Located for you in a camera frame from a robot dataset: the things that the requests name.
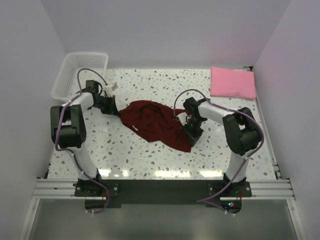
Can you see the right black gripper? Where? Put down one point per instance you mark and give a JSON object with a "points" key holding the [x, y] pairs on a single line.
{"points": [[193, 137]]}

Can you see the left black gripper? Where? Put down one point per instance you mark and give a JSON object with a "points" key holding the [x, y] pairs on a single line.
{"points": [[112, 108]]}

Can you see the dark red t shirt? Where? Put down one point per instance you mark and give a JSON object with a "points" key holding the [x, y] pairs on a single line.
{"points": [[153, 121]]}

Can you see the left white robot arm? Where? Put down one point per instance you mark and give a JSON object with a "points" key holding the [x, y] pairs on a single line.
{"points": [[68, 128]]}

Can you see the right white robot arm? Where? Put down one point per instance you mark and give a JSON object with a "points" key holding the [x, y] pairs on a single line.
{"points": [[243, 134]]}

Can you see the white plastic basket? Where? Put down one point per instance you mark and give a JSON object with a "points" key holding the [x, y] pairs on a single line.
{"points": [[73, 73]]}

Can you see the folded pink t shirt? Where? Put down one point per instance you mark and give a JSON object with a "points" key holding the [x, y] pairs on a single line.
{"points": [[232, 83]]}

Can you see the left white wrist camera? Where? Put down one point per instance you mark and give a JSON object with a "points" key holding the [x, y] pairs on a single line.
{"points": [[109, 89]]}

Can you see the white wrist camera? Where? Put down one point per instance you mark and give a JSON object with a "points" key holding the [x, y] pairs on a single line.
{"points": [[109, 89], [182, 118]]}

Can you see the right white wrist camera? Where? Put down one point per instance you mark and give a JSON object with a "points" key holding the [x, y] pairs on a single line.
{"points": [[182, 118]]}

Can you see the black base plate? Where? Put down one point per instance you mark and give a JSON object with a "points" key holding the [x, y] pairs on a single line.
{"points": [[114, 193]]}

